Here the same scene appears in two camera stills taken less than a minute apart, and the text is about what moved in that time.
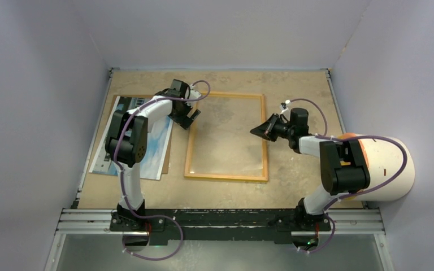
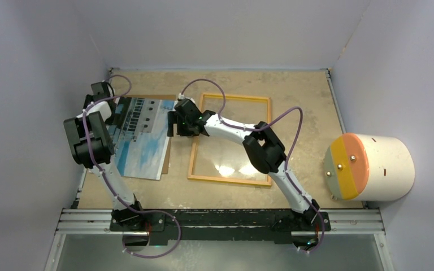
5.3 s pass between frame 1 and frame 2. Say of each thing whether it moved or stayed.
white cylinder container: stayed
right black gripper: moved
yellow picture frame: moved
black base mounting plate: stayed
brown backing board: stayed
